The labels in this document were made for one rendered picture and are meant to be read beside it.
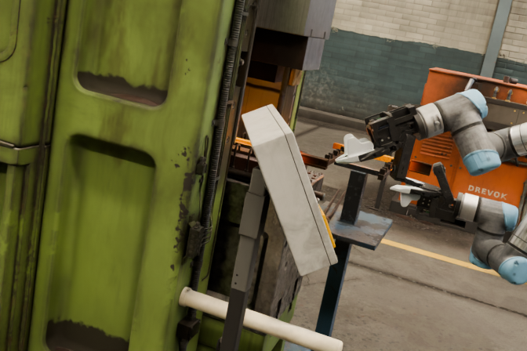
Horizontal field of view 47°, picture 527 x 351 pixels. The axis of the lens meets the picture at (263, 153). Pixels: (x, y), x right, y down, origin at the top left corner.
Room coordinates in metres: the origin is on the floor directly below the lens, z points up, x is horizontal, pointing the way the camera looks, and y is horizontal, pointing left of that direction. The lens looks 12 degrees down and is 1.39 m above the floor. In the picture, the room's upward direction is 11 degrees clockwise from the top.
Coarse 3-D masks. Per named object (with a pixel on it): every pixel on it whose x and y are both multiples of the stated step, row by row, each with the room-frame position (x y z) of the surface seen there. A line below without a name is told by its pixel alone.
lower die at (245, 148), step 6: (234, 144) 1.88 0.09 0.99; (240, 144) 1.87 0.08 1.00; (246, 144) 1.87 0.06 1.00; (240, 150) 1.82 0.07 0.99; (246, 150) 1.83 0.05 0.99; (252, 150) 1.84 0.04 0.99; (240, 156) 1.78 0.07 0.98; (246, 156) 1.80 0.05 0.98; (252, 156) 1.81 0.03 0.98; (234, 162) 1.77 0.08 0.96; (240, 162) 1.77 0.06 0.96; (246, 162) 1.76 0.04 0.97; (252, 162) 1.76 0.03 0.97; (240, 168) 1.77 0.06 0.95; (252, 168) 1.76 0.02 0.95
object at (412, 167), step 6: (336, 144) 2.47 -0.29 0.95; (342, 144) 2.48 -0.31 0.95; (384, 156) 2.40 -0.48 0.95; (414, 162) 2.37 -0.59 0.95; (420, 162) 2.35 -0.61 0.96; (408, 168) 2.35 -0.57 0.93; (414, 168) 2.36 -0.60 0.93; (420, 168) 2.35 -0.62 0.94; (426, 168) 2.35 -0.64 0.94; (426, 174) 2.34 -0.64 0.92
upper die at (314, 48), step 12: (264, 36) 1.77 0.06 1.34; (276, 36) 1.76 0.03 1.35; (288, 36) 1.75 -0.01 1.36; (300, 36) 1.74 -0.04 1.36; (264, 48) 1.77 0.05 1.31; (276, 48) 1.75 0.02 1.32; (288, 48) 1.74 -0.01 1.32; (300, 48) 1.73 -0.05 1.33; (312, 48) 1.79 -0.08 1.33; (264, 60) 1.76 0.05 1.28; (276, 60) 1.75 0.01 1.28; (288, 60) 1.74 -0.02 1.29; (300, 60) 1.73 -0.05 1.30; (312, 60) 1.82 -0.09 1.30
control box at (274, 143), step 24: (264, 120) 1.28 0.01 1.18; (264, 144) 1.09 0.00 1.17; (288, 144) 1.10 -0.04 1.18; (264, 168) 1.09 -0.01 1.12; (288, 168) 1.10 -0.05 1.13; (288, 192) 1.10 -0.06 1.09; (312, 192) 1.11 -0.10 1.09; (288, 216) 1.10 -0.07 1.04; (312, 216) 1.11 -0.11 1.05; (288, 240) 1.10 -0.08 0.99; (312, 240) 1.11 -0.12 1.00; (312, 264) 1.11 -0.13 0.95
